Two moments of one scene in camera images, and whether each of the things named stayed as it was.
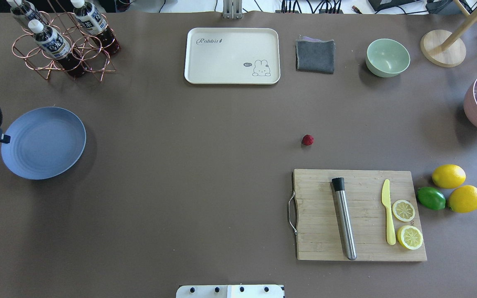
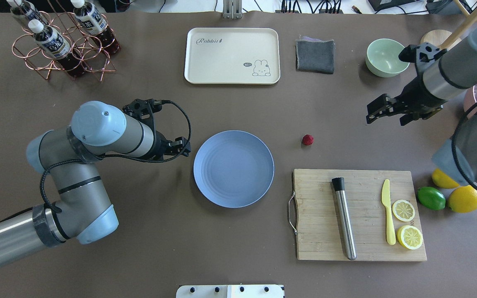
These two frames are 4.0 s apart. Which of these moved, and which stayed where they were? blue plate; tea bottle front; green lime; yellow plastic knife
Moved: blue plate
Stayed: green lime; yellow plastic knife; tea bottle front
